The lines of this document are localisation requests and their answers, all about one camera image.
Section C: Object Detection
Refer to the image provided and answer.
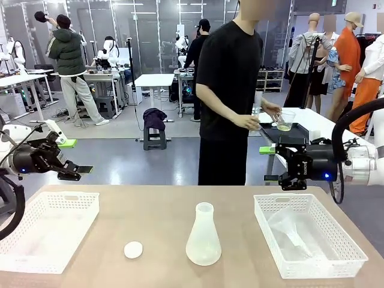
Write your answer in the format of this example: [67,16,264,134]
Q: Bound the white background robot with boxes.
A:
[5,37,28,75]
[175,33,190,70]
[95,35,121,68]

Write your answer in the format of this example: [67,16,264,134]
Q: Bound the person's right hand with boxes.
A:
[235,113,261,131]

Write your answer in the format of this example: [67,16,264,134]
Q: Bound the tan baseball cap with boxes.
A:
[344,11,365,28]

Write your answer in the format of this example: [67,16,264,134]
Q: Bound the person's left hand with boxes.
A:
[261,100,283,121]

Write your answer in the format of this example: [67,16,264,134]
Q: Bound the black step stool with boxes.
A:
[95,95,118,120]

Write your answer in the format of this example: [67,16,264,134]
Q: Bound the person in black shirt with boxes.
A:
[195,0,265,186]

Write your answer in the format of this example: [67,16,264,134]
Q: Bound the clear plastic beaker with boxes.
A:
[275,110,296,132]

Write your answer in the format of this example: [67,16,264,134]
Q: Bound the mannequin in grey shirt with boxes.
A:
[287,12,334,104]

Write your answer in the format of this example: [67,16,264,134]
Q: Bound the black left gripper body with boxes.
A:
[11,140,65,175]

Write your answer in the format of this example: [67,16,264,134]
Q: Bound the white standing desk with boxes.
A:
[134,73,175,123]

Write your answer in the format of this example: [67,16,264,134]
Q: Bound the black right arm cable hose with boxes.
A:
[331,97,384,151]

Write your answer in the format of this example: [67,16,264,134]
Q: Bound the person's right forearm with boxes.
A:
[196,95,239,127]

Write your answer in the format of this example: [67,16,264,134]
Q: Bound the translucent plastic funnel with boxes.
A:
[266,206,314,259]

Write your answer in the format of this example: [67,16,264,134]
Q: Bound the black tray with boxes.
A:
[259,122,310,146]

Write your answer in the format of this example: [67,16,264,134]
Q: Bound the dark bundled clothing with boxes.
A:
[143,107,168,131]

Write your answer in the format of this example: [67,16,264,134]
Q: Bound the long white desk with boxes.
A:
[0,73,55,122]

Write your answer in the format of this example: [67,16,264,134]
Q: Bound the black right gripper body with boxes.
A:
[286,145,338,182]

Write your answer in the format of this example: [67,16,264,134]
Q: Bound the mannequin white shirt orange pants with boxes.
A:
[349,35,384,136]

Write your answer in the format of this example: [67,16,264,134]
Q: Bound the black light stand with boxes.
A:
[125,37,138,106]

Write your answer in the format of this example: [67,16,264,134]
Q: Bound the person in green jacket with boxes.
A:
[46,14,111,126]

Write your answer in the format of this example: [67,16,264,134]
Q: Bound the silver frame workbench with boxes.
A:
[173,68,199,118]

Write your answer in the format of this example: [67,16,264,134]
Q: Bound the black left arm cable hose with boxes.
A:
[0,167,26,241]

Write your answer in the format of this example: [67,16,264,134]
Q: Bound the white shoe rack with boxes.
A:
[256,68,284,93]

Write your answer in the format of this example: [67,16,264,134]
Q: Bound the dark grey step stool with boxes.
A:
[143,125,168,151]

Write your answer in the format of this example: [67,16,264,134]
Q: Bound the white round flask cap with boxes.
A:
[124,241,144,259]

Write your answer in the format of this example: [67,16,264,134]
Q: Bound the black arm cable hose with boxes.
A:
[0,167,26,241]
[331,97,384,151]

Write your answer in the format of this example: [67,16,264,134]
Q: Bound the black camera tripod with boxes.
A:
[283,33,323,109]

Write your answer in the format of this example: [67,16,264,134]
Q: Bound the grey robot workbench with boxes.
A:
[50,67,130,118]

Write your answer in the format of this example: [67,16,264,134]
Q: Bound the mannequin in orange cloth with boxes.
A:
[326,11,365,121]

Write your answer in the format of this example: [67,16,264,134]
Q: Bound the black office chair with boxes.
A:
[34,64,58,91]

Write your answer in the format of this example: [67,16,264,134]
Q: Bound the translucent plastic Erlenmeyer flask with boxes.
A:
[185,202,223,266]

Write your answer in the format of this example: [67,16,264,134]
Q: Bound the white perforated plastic basket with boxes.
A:
[0,191,100,274]
[253,193,369,280]

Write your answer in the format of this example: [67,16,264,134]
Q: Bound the background person in black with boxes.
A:
[183,18,211,121]

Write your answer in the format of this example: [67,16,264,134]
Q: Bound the figure in blue floral dress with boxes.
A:
[318,14,352,91]

